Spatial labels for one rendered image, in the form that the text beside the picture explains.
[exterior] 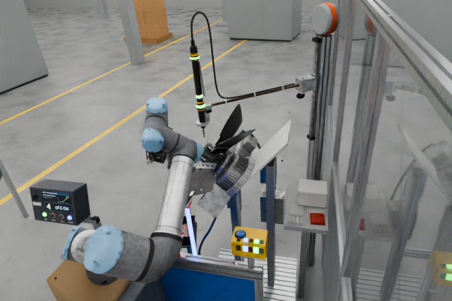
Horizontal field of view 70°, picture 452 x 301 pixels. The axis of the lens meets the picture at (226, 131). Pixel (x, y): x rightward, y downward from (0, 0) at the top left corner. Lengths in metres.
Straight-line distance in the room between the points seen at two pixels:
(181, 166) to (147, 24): 9.10
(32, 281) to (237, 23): 7.70
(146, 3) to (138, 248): 9.21
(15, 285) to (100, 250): 2.47
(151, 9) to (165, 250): 9.11
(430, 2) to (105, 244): 6.54
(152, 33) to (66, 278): 8.93
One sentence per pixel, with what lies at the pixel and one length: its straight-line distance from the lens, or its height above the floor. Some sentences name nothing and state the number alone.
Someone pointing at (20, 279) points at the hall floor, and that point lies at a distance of 3.38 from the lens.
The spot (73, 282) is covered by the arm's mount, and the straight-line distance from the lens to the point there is 1.52.
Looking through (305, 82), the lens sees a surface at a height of 1.57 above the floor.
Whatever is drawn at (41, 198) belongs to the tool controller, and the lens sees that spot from 1.93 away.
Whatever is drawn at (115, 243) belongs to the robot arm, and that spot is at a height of 1.61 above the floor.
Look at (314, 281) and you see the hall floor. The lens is 2.79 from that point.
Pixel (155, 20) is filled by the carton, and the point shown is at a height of 0.62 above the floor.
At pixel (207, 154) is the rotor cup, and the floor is 1.23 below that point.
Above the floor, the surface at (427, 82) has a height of 2.03.
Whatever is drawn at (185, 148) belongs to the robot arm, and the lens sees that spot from 1.12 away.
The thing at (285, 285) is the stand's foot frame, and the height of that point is 0.08.
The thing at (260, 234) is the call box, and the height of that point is 1.07.
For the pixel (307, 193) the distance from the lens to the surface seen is 1.99.
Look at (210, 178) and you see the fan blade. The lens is 1.73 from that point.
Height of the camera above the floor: 2.24
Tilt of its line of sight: 29 degrees down
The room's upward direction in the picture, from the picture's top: 5 degrees counter-clockwise
